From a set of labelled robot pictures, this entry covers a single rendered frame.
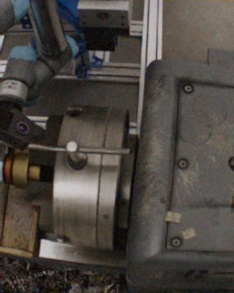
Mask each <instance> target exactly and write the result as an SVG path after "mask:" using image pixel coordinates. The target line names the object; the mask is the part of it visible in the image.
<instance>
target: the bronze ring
mask: <svg viewBox="0 0 234 293"><path fill-rule="evenodd" d="M2 177H3V181H4V183H5V184H8V185H12V186H14V187H16V188H19V189H24V190H26V189H27V185H28V180H32V181H45V179H46V166H45V165H43V164H30V163H29V153H26V152H18V153H17V154H16V153H7V154H6V155H5V156H4V161H3V165H2Z"/></svg>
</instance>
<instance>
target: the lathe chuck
mask: <svg viewBox="0 0 234 293"><path fill-rule="evenodd" d="M74 109H76V110H80V111H81V113H80V116H77V117H76V118H71V117H70V116H65V117H64V118H63V123H62V125H61V129H60V132H59V136H58V143H57V146H66V145H67V143H68V142H69V141H75V142H76V143H77V144H78V147H103V144H104V138H105V133H106V125H107V121H108V117H109V114H110V112H111V109H112V107H97V106H88V105H79V104H72V105H71V106H70V107H69V108H68V110H74ZM55 154H56V157H55V163H54V175H53V183H52V184H53V194H52V208H53V227H54V232H55V234H56V235H59V236H60V234H65V235H66V236H67V237H69V238H70V241H69V240H68V241H64V240H63V239H58V242H59V243H64V244H67V245H73V246H81V247H94V248H99V246H98V237H97V214H98V192H99V184H100V177H99V176H100V168H101V161H102V155H97V154H85V155H86V156H87V161H86V163H85V165H84V166H82V167H80V168H75V167H73V166H72V164H71V162H70V155H69V153H68V152H57V151H56V152H55Z"/></svg>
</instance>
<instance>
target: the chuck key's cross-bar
mask: <svg viewBox="0 0 234 293"><path fill-rule="evenodd" d="M0 146H6V147H14V146H12V145H10V144H8V143H7V142H3V141H1V140H0ZM27 149H32V150H39V151H57V152H67V149H66V146H50V145H42V144H36V143H30V144H29V145H28V148H27ZM78 154H97V155H130V149H128V148H108V147H87V146H79V151H78Z"/></svg>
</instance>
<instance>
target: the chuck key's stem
mask: <svg viewBox="0 0 234 293"><path fill-rule="evenodd" d="M66 149H67V152H68V153H69V155H70V156H71V159H72V160H74V162H75V163H81V160H82V154H78V151H79V147H78V144H77V143H76V142H75V141H69V142H68V143H67V145H66Z"/></svg>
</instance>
